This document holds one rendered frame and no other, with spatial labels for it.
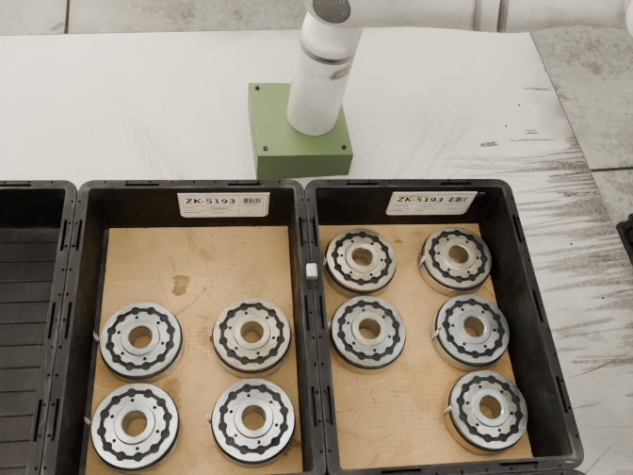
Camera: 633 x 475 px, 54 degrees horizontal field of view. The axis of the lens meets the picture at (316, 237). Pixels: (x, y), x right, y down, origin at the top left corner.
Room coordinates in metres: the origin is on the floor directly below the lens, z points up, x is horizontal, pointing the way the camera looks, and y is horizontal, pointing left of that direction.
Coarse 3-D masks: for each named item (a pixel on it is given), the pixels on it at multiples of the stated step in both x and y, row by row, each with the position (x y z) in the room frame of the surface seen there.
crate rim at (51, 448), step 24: (72, 240) 0.34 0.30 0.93; (72, 264) 0.31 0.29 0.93; (72, 288) 0.27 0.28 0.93; (312, 288) 0.34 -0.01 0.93; (72, 312) 0.25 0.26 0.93; (312, 312) 0.31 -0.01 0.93; (72, 336) 0.22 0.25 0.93; (312, 336) 0.28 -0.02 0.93; (312, 360) 0.25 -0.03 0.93; (312, 384) 0.22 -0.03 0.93; (312, 408) 0.19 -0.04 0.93; (48, 432) 0.11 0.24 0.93; (312, 432) 0.17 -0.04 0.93; (48, 456) 0.09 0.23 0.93; (312, 456) 0.14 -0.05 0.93
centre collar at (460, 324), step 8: (464, 312) 0.38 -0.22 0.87; (472, 312) 0.39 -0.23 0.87; (464, 320) 0.37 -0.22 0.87; (480, 320) 0.38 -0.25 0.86; (488, 320) 0.38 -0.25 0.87; (488, 328) 0.37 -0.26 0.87; (464, 336) 0.35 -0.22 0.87; (472, 336) 0.35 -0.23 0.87; (480, 336) 0.35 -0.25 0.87; (488, 336) 0.35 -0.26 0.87
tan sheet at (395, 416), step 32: (384, 224) 0.52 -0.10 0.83; (416, 224) 0.53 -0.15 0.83; (448, 224) 0.54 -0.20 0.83; (416, 256) 0.48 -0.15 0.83; (416, 288) 0.42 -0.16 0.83; (480, 288) 0.44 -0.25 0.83; (416, 320) 0.37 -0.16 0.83; (416, 352) 0.33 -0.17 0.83; (352, 384) 0.26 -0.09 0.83; (384, 384) 0.27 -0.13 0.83; (416, 384) 0.28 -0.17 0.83; (448, 384) 0.29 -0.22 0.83; (352, 416) 0.22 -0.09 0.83; (384, 416) 0.23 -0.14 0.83; (416, 416) 0.24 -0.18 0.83; (352, 448) 0.18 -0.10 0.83; (384, 448) 0.19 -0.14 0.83; (416, 448) 0.20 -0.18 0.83; (448, 448) 0.21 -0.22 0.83; (512, 448) 0.22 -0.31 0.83
